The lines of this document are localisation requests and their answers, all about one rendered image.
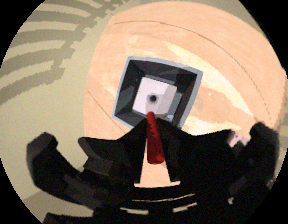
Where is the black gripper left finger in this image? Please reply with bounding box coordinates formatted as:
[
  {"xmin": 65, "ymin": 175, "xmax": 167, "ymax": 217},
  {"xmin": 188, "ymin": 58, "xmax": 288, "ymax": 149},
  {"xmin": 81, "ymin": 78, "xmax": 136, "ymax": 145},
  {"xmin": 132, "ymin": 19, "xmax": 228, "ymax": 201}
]
[{"xmin": 77, "ymin": 119, "xmax": 148, "ymax": 184}]

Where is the white square plate with hole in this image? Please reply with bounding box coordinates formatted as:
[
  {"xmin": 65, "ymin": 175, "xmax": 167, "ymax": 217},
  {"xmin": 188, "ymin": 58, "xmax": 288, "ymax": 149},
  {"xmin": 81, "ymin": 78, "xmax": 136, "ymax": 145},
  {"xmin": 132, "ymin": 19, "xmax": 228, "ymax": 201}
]
[{"xmin": 132, "ymin": 77, "xmax": 177, "ymax": 120}]

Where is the red cylinder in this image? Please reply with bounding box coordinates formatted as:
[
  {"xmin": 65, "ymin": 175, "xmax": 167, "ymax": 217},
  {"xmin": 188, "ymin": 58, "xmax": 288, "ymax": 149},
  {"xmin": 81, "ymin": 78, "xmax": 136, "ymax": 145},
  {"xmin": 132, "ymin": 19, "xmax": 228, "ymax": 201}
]
[{"xmin": 147, "ymin": 112, "xmax": 165, "ymax": 165}]

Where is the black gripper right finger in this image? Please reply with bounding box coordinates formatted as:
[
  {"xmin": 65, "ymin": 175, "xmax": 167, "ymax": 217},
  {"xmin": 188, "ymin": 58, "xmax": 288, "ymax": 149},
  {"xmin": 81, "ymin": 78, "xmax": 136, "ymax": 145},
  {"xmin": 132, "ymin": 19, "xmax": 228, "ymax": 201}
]
[{"xmin": 157, "ymin": 117, "xmax": 232, "ymax": 183}]

